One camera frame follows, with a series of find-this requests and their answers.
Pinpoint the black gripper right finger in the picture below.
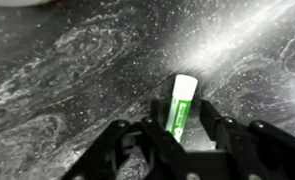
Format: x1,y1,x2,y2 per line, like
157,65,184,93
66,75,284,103
186,99,295,180

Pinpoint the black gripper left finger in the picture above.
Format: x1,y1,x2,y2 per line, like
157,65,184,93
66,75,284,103
61,98,189,180

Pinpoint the green marker with white cap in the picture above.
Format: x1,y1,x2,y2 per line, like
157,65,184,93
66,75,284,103
164,74,199,144

